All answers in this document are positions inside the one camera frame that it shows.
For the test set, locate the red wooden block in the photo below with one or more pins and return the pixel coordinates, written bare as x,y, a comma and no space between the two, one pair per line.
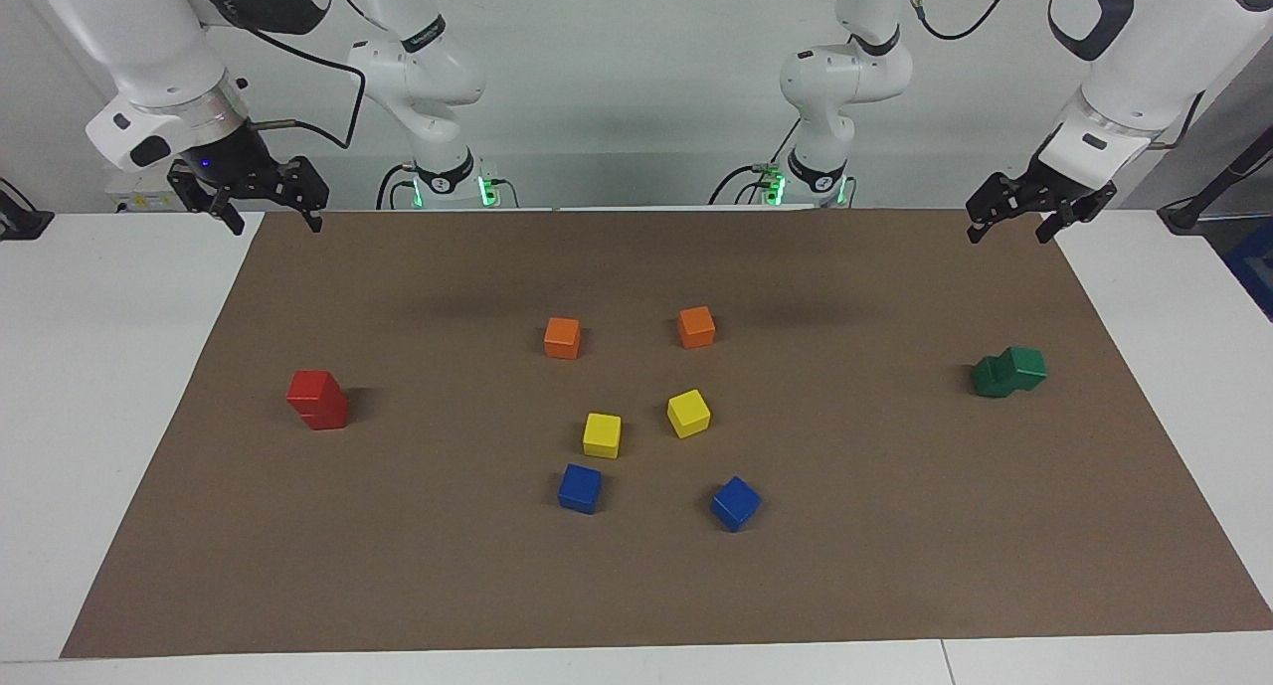
330,419
312,387

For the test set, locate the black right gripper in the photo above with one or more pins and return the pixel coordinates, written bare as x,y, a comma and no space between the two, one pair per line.
249,173

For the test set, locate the yellow wooden block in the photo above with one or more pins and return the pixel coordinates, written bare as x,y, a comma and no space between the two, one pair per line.
602,434
688,413

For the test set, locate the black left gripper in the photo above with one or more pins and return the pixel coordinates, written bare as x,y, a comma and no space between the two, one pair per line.
1044,193

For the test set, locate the black clamp stand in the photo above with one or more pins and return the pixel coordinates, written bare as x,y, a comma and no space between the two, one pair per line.
20,223

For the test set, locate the blue crate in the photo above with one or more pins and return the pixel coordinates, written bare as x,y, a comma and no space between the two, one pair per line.
1255,267

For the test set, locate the brown table mat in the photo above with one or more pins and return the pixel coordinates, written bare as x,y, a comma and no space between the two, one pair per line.
448,566

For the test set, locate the white box with yellow label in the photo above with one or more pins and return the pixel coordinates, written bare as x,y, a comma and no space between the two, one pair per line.
134,196

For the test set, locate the green wooden block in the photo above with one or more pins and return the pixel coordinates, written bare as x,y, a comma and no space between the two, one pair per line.
1024,365
988,379

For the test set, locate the orange wooden block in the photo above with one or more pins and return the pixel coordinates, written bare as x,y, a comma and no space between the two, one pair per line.
696,327
562,337

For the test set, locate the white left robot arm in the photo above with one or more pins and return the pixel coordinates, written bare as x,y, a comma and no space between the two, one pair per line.
845,79

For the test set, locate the blue wooden block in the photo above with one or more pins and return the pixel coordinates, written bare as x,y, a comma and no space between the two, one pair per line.
735,503
580,487

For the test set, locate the black tripod stand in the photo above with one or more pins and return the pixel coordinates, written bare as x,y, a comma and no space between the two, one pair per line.
1183,216

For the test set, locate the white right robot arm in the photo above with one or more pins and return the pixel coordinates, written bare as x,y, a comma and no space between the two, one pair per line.
149,49

